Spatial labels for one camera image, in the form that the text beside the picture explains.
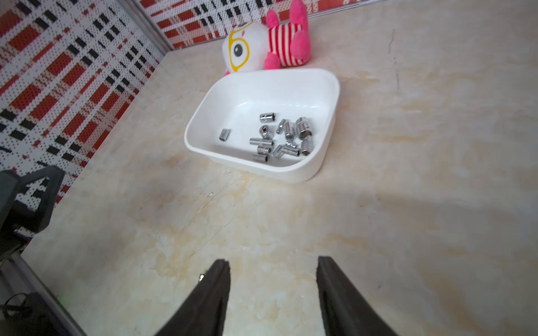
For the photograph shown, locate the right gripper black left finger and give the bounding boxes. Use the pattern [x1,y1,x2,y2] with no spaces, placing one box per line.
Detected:
[157,259,231,335]

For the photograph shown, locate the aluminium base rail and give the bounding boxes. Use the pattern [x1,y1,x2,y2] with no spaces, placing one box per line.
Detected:
[1,253,85,335]

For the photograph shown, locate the pink striped plush doll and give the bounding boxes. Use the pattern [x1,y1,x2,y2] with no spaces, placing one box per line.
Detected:
[222,0,312,75]

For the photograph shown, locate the short chrome socket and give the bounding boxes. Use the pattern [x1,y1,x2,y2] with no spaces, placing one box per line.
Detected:
[252,154,268,162]

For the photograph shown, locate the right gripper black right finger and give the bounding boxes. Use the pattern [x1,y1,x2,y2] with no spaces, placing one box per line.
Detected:
[316,256,396,335]

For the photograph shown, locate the long chrome socket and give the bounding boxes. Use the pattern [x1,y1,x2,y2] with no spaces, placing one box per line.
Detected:
[249,138,274,146]

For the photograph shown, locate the large chrome socket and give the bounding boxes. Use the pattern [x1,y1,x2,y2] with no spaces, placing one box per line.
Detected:
[296,117,312,140]

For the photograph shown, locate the medium chrome socket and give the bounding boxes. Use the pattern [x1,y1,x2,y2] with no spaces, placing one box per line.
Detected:
[284,121,295,141]

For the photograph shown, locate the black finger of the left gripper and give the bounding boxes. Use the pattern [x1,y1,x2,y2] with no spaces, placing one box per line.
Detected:
[1,166,64,256]

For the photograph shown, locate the white plastic storage box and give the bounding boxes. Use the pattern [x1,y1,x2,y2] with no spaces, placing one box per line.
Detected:
[184,69,340,183]

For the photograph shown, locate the lone chrome socket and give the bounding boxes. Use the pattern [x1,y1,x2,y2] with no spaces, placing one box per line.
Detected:
[219,128,231,141]

